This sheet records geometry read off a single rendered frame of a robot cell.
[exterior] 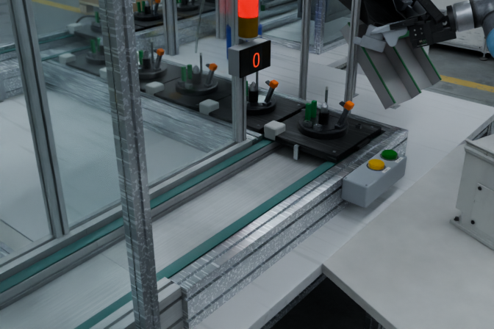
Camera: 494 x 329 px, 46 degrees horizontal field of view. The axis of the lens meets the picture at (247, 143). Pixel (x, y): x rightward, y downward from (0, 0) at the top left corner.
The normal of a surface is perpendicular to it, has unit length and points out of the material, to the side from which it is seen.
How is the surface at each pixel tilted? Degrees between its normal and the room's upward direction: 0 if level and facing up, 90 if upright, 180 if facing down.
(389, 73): 45
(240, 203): 0
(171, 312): 90
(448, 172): 0
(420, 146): 0
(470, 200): 90
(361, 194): 90
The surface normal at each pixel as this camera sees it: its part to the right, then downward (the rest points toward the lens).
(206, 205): 0.00, -0.90
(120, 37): 0.77, 0.29
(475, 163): -0.86, 0.22
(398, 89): 0.46, -0.40
